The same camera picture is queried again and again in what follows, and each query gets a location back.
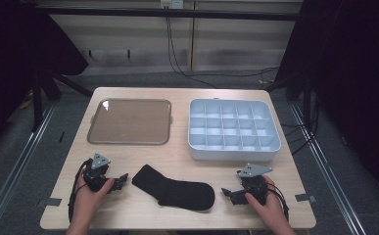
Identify white wall socket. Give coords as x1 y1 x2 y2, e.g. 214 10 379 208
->
160 0 185 10

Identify person's right hand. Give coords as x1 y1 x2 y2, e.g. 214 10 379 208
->
244 175 291 227

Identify brown square tray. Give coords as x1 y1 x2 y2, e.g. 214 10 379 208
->
86 98 174 146

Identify black sock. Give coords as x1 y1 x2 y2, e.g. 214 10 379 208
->
131 164 216 212

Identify black horizontal frame bar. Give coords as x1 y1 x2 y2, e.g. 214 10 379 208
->
34 7 304 23

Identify pale blue compartment storage box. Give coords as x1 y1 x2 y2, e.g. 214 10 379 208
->
187 98 282 163

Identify black floor cables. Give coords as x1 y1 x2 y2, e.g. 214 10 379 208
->
280 92 320 157

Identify black metal stand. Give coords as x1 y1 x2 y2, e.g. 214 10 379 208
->
263 71 312 122
30 70 94 133

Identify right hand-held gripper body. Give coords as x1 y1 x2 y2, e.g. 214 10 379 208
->
236 163 273 198

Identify grey tape strip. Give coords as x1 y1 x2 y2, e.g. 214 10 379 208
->
294 193 318 204
37 197 63 209

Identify black curtain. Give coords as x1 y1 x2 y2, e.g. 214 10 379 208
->
0 0 90 161
274 0 379 205

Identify black wall cable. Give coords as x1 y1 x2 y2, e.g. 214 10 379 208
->
166 16 280 89

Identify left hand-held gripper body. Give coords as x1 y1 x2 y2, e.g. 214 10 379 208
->
82 152 115 193

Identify right hand-held gripper black cable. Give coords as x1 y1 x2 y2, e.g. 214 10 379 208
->
265 182 290 220

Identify person's left hand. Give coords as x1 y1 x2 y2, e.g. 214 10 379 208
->
73 177 116 227

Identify metal floor rail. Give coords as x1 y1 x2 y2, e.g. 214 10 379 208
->
289 102 368 235
0 103 58 235

